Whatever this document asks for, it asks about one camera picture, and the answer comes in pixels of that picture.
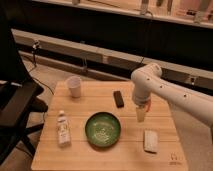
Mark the beige pusher end effector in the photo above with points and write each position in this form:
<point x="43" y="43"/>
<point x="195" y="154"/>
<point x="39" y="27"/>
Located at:
<point x="141" y="112"/>

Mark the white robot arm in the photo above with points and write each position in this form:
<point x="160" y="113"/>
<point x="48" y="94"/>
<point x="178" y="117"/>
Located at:
<point x="147" y="80"/>

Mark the green ceramic bowl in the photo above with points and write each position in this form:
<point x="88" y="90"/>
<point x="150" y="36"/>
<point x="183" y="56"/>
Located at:
<point x="102" y="129"/>

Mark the orange red marker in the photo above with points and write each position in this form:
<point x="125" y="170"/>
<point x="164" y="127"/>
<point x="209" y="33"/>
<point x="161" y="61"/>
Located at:
<point x="148" y="105"/>

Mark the black rectangular block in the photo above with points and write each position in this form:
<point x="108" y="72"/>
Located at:
<point x="118" y="99"/>

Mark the white sponge block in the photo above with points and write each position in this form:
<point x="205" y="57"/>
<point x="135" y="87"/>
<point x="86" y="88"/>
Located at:
<point x="150" y="141"/>

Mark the white paper cup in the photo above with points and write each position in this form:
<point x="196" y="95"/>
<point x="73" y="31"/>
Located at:
<point x="74" y="86"/>

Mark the small white bottle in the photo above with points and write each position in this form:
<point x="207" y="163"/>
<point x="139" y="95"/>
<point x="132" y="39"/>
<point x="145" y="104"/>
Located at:
<point x="63" y="130"/>

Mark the black office chair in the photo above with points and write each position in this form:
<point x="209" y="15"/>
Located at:
<point x="18" y="95"/>

